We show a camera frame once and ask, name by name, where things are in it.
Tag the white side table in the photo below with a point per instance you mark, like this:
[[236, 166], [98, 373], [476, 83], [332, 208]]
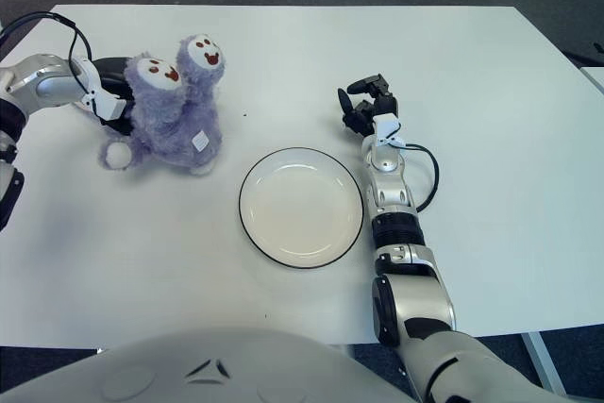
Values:
[[595, 78]]

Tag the white plate with black rim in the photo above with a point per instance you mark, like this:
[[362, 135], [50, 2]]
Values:
[[302, 209]]

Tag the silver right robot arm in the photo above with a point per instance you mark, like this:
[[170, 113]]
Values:
[[410, 299]]

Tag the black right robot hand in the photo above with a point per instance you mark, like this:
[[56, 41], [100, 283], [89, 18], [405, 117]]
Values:
[[368, 108]]

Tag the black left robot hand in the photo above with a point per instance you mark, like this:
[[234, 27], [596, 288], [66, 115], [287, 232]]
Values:
[[113, 72]]

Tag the purple plush bunny doll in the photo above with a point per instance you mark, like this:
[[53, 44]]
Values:
[[165, 115]]

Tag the white table leg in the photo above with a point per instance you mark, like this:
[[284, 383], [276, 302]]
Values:
[[542, 360]]

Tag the grey robot torso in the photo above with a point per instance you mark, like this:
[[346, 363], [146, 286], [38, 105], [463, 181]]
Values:
[[283, 360]]

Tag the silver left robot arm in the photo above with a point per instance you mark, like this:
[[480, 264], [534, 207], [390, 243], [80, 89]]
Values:
[[42, 79]]

